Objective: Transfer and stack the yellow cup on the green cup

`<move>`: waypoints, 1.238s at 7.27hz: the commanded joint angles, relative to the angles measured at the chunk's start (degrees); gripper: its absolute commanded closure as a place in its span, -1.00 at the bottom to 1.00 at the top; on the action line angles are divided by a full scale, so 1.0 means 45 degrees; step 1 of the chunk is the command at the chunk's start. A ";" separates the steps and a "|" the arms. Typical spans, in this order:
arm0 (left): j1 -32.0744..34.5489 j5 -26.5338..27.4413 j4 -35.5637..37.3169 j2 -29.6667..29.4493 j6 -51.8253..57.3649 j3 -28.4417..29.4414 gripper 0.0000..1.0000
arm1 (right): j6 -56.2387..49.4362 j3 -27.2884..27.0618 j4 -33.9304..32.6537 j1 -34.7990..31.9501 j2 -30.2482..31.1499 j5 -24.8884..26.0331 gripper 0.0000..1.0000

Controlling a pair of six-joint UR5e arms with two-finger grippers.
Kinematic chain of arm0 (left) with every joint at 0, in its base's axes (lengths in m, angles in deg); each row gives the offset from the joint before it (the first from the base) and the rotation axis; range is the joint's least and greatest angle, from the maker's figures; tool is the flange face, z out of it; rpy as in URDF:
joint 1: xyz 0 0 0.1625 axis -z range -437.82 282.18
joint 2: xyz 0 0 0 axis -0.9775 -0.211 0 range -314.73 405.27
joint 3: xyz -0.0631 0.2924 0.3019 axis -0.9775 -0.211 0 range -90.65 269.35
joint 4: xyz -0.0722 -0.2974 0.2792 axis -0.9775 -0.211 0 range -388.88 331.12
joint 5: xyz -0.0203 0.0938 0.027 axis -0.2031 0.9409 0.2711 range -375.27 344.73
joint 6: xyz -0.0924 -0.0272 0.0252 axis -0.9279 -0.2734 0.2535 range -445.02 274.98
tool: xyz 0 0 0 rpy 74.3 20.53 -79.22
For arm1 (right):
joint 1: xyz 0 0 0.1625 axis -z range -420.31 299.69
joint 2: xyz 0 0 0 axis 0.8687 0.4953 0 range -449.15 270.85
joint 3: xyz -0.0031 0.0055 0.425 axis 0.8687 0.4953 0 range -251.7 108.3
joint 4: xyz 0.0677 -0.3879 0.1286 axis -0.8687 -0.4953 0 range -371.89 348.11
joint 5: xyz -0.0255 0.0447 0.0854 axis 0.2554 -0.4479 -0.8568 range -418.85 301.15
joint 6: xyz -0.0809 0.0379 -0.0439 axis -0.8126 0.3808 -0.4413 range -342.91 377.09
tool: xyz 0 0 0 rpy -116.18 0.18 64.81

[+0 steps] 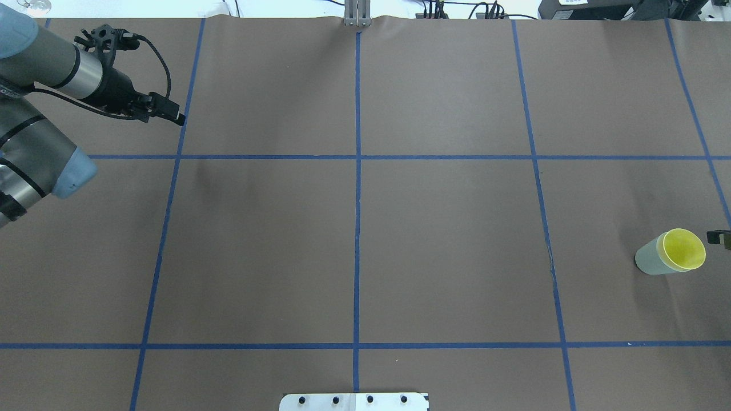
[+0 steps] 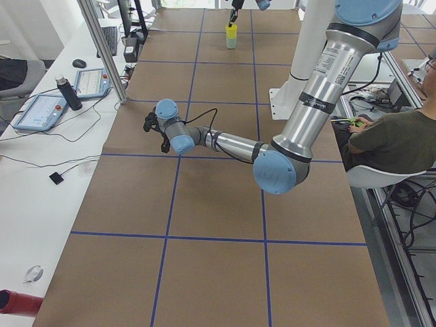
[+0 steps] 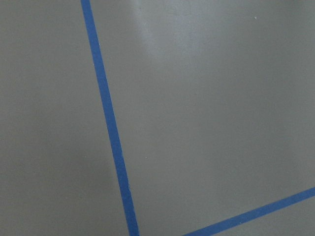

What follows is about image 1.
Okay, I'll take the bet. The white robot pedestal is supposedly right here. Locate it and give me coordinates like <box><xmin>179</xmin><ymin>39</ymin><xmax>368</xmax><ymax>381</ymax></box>
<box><xmin>278</xmin><ymin>392</ymin><xmax>431</xmax><ymax>410</ymax></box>

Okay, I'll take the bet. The yellow plastic cup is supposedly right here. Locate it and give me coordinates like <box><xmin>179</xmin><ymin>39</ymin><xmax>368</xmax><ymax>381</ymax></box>
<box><xmin>656</xmin><ymin>228</ymin><xmax>707</xmax><ymax>272</ymax></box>

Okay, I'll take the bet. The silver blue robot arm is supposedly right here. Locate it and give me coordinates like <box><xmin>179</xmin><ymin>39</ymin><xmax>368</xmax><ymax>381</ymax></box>
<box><xmin>1</xmin><ymin>5</ymin><xmax>186</xmax><ymax>226</ymax></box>

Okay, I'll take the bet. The green plastic cup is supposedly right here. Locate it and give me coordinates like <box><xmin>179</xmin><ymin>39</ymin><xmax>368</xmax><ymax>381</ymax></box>
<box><xmin>634</xmin><ymin>236</ymin><xmax>686</xmax><ymax>275</ymax></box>

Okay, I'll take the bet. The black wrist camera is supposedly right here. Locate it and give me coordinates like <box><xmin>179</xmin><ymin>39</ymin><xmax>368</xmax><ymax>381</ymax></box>
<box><xmin>73</xmin><ymin>24</ymin><xmax>142</xmax><ymax>53</ymax></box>

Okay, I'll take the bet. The clear plastic tape dispenser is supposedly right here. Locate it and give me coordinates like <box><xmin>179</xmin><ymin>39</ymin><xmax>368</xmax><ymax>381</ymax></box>
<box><xmin>16</xmin><ymin>0</ymin><xmax>52</xmax><ymax>18</ymax></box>

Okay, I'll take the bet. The aluminium frame post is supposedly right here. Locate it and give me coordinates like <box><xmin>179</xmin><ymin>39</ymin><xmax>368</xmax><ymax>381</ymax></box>
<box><xmin>342</xmin><ymin>0</ymin><xmax>372</xmax><ymax>28</ymax></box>

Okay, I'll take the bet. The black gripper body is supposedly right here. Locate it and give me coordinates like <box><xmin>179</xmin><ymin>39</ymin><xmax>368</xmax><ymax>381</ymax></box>
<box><xmin>96</xmin><ymin>68</ymin><xmax>150</xmax><ymax>119</ymax></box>

